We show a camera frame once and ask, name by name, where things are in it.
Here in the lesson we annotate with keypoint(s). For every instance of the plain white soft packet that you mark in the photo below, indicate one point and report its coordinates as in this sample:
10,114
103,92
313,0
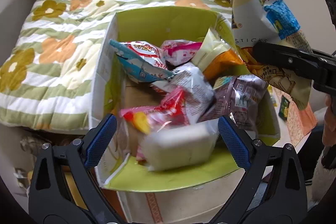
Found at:
178,145

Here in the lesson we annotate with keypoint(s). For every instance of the pile of snack packets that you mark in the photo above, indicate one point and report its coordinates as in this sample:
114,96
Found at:
191,82

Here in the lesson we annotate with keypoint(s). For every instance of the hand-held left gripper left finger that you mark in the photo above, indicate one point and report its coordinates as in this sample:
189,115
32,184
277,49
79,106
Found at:
101,140

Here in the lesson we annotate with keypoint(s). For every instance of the beige textured post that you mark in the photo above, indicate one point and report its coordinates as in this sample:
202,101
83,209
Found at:
324,182

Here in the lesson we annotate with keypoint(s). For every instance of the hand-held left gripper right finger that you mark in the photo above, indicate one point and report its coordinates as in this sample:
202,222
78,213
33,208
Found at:
233,142

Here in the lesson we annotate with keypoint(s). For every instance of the floral striped quilt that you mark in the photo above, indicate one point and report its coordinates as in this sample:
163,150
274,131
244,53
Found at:
52,56

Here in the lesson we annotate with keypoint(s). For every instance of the white low table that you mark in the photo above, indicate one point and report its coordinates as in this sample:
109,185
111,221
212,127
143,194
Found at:
183,203

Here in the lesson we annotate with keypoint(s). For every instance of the green cardboard box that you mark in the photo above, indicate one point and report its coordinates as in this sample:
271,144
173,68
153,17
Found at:
157,19

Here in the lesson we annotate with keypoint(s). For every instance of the white blue breadstick packet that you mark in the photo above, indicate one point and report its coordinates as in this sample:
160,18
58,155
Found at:
249,16

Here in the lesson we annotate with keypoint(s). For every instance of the person's right hand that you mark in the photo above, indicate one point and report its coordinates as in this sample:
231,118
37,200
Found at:
331,119

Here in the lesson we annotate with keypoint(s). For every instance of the pink patterned zip bag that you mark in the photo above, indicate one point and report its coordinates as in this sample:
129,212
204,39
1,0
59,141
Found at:
296,121

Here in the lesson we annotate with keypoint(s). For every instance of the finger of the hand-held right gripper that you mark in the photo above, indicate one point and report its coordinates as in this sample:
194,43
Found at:
283,57

